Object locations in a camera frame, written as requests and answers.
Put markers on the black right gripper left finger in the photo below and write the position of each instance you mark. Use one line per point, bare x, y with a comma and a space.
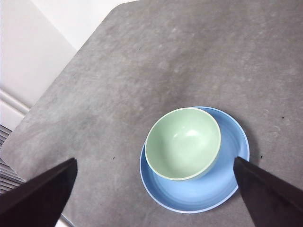
38, 201

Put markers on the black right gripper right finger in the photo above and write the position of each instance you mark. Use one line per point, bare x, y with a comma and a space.
272, 198

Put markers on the blue round plate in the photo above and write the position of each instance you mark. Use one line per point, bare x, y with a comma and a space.
189, 196

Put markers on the green ribbed bowl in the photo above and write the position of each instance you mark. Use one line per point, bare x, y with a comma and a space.
182, 144

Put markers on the grey ribbed panel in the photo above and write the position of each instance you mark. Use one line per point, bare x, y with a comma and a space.
7, 175

